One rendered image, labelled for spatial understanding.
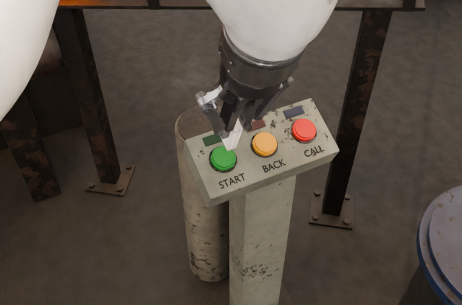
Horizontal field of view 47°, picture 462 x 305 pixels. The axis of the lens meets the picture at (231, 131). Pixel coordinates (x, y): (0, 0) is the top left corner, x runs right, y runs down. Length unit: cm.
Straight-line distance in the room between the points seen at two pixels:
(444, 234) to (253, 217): 35
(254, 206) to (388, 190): 77
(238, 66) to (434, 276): 60
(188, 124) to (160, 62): 100
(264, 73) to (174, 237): 100
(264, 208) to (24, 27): 75
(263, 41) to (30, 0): 26
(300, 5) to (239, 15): 6
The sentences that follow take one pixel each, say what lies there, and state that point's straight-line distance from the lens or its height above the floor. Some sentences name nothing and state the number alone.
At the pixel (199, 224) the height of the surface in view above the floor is 26.
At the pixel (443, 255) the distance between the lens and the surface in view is 102.
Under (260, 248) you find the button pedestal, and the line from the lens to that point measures 106.
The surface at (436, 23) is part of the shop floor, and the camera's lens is 234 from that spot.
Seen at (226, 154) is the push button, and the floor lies 61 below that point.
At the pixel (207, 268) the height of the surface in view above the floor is 7.
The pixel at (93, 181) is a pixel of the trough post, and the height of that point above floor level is 1.
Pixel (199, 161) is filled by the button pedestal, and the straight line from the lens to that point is 85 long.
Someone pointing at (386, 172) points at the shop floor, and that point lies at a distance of 168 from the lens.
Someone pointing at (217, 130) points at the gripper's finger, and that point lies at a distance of 71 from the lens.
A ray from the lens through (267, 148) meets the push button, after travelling 86.
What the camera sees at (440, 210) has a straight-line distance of 107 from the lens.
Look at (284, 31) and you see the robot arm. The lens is 47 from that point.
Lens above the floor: 125
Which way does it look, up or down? 46 degrees down
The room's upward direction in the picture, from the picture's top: straight up
